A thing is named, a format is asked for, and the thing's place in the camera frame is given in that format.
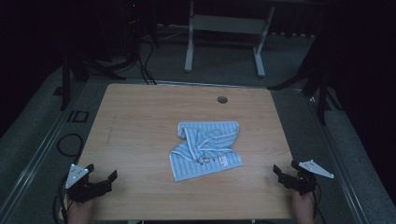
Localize person's right hand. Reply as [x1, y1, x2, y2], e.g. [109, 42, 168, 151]
[290, 190, 316, 224]

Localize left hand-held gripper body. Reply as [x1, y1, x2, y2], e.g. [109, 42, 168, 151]
[64, 163, 113, 204]

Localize right hand-held gripper black cable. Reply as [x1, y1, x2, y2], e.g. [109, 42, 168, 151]
[312, 183, 328, 224]

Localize blue striped towel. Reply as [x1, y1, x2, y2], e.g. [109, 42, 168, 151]
[168, 120, 244, 183]

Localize hand-held gripper black cable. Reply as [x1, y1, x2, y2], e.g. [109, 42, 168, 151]
[312, 183, 328, 224]
[51, 175, 73, 224]

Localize black looped floor cable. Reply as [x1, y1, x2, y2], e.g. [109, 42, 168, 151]
[56, 133, 85, 158]

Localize black background cables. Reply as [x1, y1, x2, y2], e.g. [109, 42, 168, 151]
[135, 40, 158, 86]

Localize white metal stand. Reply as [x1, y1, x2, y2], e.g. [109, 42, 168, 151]
[184, 0, 276, 78]

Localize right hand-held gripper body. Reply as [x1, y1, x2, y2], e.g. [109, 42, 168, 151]
[277, 159, 336, 197]

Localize person's left hand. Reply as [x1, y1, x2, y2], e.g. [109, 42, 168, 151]
[66, 198, 96, 224]

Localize metal floor rail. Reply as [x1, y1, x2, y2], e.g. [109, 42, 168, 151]
[306, 92, 373, 224]
[0, 82, 96, 224]

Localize black metal stand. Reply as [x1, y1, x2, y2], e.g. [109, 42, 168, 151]
[266, 31, 344, 126]
[52, 46, 127, 112]

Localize left hand-held gripper black cable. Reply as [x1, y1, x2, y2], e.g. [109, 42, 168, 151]
[51, 175, 73, 224]

